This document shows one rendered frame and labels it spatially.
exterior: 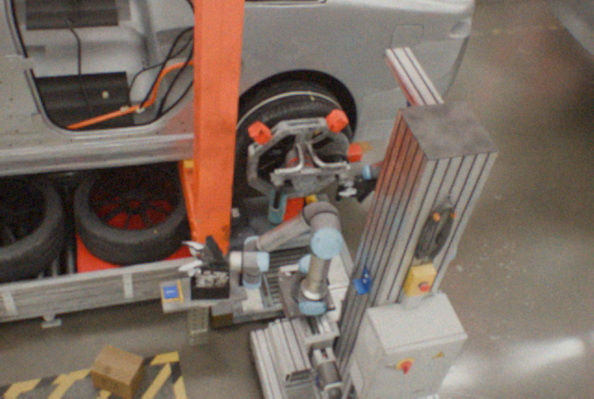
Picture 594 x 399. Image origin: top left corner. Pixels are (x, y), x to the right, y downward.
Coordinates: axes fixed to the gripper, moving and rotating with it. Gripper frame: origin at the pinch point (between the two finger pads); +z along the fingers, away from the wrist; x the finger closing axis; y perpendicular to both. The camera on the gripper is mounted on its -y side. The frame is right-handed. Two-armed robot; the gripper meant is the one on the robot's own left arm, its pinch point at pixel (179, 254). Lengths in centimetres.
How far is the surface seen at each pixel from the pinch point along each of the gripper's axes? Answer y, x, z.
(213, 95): -46, 46, -10
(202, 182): 5, 52, -6
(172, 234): 66, 81, 11
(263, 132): 0, 89, -34
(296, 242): 96, 110, -62
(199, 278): 62, 46, -6
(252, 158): 18, 90, -30
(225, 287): 62, 41, -20
